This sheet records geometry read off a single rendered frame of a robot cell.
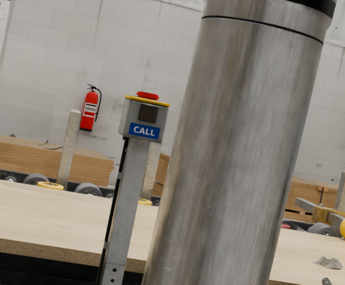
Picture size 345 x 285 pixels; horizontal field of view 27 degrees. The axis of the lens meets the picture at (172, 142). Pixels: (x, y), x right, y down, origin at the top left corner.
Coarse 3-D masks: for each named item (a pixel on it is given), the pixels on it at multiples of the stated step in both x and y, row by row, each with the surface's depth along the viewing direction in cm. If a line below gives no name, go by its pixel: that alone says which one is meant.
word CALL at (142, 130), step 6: (132, 126) 120; (138, 126) 120; (144, 126) 120; (150, 126) 120; (132, 132) 120; (138, 132) 120; (144, 132) 120; (150, 132) 121; (156, 132) 121; (150, 138) 121; (156, 138) 121
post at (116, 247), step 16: (144, 144) 122; (128, 160) 122; (144, 160) 123; (128, 176) 122; (128, 192) 123; (112, 208) 124; (128, 208) 123; (112, 224) 124; (128, 224) 123; (112, 240) 123; (128, 240) 123; (112, 256) 123; (112, 272) 123
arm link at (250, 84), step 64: (256, 0) 58; (320, 0) 59; (192, 64) 62; (256, 64) 58; (192, 128) 60; (256, 128) 58; (192, 192) 59; (256, 192) 58; (192, 256) 59; (256, 256) 59
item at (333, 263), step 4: (324, 256) 179; (320, 260) 178; (324, 260) 178; (328, 260) 179; (332, 260) 179; (336, 260) 179; (320, 264) 177; (324, 264) 177; (328, 264) 176; (332, 264) 176; (336, 264) 176; (340, 264) 179; (336, 268) 176
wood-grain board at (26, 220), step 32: (0, 192) 188; (32, 192) 199; (64, 192) 211; (0, 224) 149; (32, 224) 156; (64, 224) 163; (96, 224) 171; (32, 256) 139; (64, 256) 140; (96, 256) 142; (128, 256) 144; (288, 256) 181; (320, 256) 190
